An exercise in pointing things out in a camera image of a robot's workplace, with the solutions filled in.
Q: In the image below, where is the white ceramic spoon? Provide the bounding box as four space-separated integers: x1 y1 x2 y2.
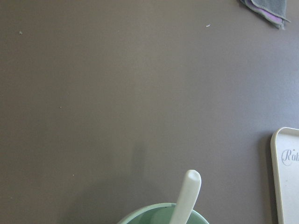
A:
170 170 202 224

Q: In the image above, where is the light green bowl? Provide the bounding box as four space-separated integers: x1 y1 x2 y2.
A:
118 203 209 224

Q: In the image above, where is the cream rabbit serving tray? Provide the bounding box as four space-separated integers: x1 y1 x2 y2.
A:
271 127 299 224

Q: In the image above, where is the folded grey cloth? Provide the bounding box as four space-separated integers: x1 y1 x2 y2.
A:
240 0 291 29

